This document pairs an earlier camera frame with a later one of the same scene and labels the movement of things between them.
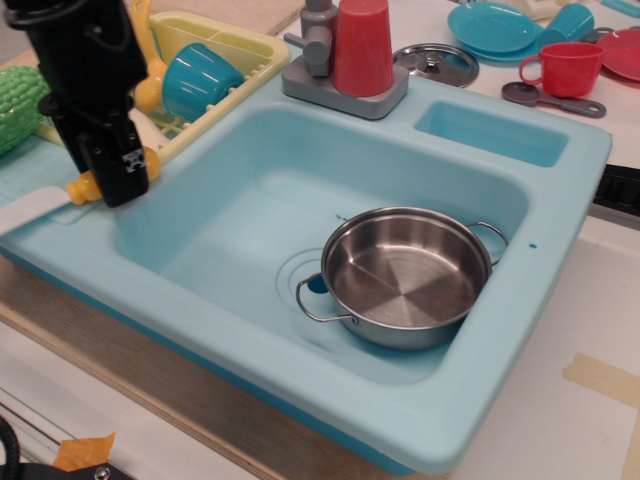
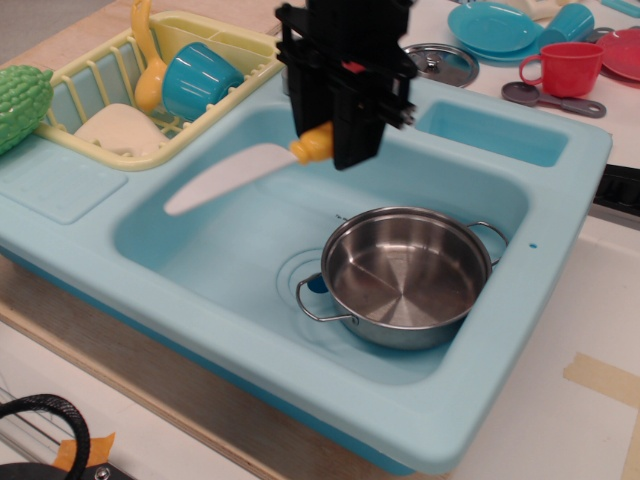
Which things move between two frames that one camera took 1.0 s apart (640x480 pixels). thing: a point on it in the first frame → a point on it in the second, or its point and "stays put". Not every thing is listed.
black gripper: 93,64 → 347,65
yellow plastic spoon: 148,91 stays put
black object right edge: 620,189 stays put
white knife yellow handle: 85,188 → 312,146
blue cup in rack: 195,80 stays put
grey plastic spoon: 528,94 stays put
